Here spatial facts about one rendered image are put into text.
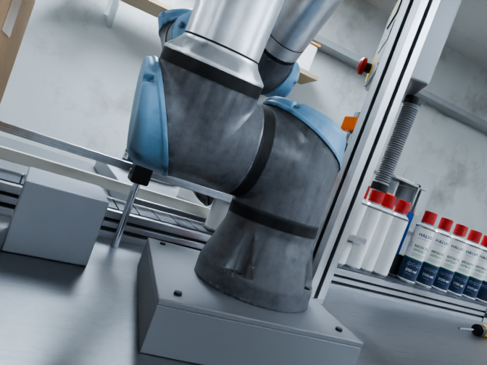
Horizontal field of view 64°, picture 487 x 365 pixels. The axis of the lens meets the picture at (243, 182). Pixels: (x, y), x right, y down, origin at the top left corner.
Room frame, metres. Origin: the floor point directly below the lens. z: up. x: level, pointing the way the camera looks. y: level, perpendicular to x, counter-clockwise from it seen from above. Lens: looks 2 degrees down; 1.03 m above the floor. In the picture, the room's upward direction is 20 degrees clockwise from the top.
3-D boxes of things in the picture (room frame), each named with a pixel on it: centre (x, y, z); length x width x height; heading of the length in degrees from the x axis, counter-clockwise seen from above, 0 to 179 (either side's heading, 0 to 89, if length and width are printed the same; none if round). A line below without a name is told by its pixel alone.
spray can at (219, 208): (0.79, 0.02, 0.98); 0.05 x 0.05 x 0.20
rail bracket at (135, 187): (0.64, 0.17, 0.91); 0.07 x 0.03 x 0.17; 28
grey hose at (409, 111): (0.85, -0.28, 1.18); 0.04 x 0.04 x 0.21
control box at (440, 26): (0.83, -0.22, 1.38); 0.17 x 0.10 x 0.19; 173
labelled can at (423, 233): (1.09, -0.52, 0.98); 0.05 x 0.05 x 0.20
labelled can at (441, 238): (1.12, -0.58, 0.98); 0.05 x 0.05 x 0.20
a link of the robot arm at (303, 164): (0.50, -0.04, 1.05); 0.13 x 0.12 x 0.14; 113
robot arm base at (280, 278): (0.50, -0.05, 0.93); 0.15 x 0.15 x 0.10
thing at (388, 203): (1.01, -0.37, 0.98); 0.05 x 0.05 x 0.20
